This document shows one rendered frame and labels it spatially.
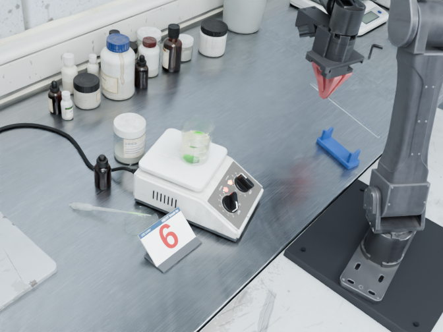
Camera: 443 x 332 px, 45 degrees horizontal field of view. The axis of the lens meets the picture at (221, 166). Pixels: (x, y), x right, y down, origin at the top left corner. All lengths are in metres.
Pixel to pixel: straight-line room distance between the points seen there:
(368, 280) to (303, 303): 0.11
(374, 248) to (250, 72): 0.61
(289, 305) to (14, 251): 0.43
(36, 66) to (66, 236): 0.43
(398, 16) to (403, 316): 0.44
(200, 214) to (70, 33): 0.53
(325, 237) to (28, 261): 0.48
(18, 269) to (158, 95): 0.53
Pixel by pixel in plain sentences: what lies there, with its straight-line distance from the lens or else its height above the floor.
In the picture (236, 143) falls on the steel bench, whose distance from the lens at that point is 1.10.
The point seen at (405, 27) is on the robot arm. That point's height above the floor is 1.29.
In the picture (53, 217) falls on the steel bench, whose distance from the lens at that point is 0.94.
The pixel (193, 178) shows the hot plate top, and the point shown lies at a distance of 0.88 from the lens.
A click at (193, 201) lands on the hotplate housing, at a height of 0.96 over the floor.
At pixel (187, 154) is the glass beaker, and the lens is 0.89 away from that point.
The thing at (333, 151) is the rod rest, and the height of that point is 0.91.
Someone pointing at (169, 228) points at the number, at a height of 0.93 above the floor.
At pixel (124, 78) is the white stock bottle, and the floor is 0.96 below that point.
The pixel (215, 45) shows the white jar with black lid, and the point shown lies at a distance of 1.35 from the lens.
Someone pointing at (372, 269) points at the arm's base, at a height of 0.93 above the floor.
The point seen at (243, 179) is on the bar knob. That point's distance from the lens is 0.93.
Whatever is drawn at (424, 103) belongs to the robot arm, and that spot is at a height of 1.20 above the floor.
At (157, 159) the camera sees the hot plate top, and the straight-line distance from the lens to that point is 0.91.
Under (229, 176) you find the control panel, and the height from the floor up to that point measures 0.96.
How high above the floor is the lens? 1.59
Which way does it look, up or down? 41 degrees down
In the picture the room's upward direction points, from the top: 10 degrees clockwise
